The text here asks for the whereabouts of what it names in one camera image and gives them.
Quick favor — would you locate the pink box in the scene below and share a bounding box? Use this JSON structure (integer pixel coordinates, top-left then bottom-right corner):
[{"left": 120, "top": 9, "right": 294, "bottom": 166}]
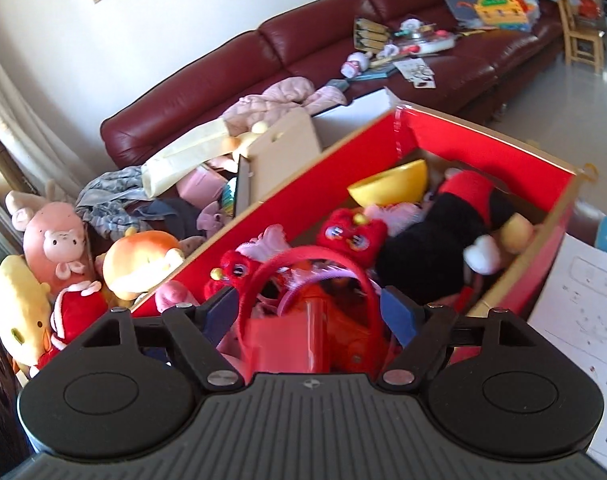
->
[{"left": 176, "top": 162, "right": 229, "bottom": 206}]

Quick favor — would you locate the red box with gold print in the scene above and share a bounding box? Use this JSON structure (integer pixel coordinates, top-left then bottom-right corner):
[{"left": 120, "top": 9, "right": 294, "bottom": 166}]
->
[{"left": 130, "top": 105, "right": 598, "bottom": 376}]

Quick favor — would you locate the dark cloth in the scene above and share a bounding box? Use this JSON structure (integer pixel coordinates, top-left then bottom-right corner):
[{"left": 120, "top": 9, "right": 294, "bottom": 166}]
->
[{"left": 128, "top": 197, "right": 204, "bottom": 241}]

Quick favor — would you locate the grey cloth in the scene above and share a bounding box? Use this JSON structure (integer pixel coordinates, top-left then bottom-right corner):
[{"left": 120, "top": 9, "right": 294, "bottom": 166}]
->
[{"left": 76, "top": 166, "right": 149, "bottom": 241}]

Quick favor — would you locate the red lion plush headband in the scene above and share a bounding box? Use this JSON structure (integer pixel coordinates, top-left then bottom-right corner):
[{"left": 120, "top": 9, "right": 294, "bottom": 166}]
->
[{"left": 206, "top": 207, "right": 390, "bottom": 376}]

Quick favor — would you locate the brown cardboard box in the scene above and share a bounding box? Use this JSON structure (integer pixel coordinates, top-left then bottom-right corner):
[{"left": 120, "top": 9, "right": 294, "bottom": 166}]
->
[{"left": 236, "top": 108, "right": 324, "bottom": 218}]

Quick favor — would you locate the small pink plush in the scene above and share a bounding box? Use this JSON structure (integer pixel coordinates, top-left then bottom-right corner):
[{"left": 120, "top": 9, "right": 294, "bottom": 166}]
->
[{"left": 154, "top": 280, "right": 200, "bottom": 311}]

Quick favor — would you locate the red dressed plush doll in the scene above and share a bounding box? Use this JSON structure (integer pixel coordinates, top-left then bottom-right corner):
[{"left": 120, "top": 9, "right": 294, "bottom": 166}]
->
[{"left": 38, "top": 280, "right": 109, "bottom": 368}]

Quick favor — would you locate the yellow plush toy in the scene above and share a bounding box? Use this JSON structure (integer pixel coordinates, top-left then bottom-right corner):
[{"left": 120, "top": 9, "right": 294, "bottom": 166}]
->
[{"left": 0, "top": 255, "right": 51, "bottom": 366}]

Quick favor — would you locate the orange plush toy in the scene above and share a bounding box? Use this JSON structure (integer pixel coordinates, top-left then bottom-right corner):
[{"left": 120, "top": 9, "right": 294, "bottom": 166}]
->
[{"left": 102, "top": 227, "right": 186, "bottom": 301}]

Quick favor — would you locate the white curtain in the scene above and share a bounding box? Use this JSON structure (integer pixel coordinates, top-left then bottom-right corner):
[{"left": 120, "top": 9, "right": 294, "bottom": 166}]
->
[{"left": 0, "top": 30, "right": 99, "bottom": 241}]

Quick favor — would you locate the yellow striped book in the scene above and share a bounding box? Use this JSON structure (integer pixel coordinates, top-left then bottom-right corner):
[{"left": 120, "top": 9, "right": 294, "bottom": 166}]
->
[{"left": 353, "top": 17, "right": 390, "bottom": 53}]

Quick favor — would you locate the large white printed paper sheet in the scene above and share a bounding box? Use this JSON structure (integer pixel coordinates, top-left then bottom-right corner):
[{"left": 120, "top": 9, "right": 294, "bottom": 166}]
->
[{"left": 527, "top": 234, "right": 607, "bottom": 471}]

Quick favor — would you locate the pink fluffy toy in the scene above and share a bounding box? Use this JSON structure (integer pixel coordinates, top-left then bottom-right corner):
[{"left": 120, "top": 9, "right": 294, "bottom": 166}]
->
[{"left": 362, "top": 202, "right": 425, "bottom": 237}]

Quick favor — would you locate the small pink white toy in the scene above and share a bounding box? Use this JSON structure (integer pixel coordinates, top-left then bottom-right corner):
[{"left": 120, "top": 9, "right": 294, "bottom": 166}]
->
[{"left": 341, "top": 52, "right": 371, "bottom": 78}]

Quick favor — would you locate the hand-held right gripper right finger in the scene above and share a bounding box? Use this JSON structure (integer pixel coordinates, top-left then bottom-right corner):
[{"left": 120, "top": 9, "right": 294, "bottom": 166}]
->
[{"left": 377, "top": 285, "right": 539, "bottom": 393}]

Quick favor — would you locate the small yellow plush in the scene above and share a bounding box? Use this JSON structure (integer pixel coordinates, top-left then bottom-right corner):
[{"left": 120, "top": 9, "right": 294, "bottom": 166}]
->
[{"left": 220, "top": 122, "right": 271, "bottom": 153}]

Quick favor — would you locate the printed picture sheet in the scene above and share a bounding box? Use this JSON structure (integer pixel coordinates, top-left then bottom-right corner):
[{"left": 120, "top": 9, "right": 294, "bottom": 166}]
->
[{"left": 393, "top": 57, "right": 437, "bottom": 88}]

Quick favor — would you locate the pink padded jacket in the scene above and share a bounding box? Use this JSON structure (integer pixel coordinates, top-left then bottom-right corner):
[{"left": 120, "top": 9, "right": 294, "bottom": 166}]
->
[{"left": 220, "top": 77, "right": 349, "bottom": 133}]

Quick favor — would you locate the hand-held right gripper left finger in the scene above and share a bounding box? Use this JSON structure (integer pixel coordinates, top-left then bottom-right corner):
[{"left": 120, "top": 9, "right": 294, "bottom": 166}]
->
[{"left": 86, "top": 286, "right": 245, "bottom": 393}]

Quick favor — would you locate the blue book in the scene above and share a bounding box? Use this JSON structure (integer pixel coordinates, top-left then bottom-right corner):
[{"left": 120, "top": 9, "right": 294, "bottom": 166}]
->
[{"left": 441, "top": 0, "right": 479, "bottom": 26}]

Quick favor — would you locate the dark red leather sofa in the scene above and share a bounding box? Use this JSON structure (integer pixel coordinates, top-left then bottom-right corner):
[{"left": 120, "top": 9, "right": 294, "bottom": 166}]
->
[{"left": 100, "top": 0, "right": 567, "bottom": 171}]

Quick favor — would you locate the yellow plastic half-sphere bowl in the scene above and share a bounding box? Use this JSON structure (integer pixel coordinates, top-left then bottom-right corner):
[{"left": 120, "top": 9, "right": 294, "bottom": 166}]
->
[{"left": 347, "top": 159, "right": 429, "bottom": 206}]

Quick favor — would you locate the black red plush mouse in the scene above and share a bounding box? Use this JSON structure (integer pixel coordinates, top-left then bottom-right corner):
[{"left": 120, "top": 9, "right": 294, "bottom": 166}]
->
[{"left": 376, "top": 169, "right": 534, "bottom": 306}]

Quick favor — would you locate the wooden chair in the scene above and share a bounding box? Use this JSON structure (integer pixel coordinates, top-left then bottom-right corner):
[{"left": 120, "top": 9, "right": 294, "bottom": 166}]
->
[{"left": 558, "top": 0, "right": 607, "bottom": 76}]

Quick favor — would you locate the yellow green plastic toy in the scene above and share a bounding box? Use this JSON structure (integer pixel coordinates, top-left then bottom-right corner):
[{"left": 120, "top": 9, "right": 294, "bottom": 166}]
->
[{"left": 473, "top": 0, "right": 537, "bottom": 31}]

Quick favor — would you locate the pink pig plush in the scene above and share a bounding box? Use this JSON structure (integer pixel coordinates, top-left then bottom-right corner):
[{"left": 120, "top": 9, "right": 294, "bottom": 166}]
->
[{"left": 6, "top": 180, "right": 96, "bottom": 296}]

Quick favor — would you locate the cream cloth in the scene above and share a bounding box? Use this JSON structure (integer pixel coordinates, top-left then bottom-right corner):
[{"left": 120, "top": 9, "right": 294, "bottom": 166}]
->
[{"left": 142, "top": 119, "right": 231, "bottom": 198}]

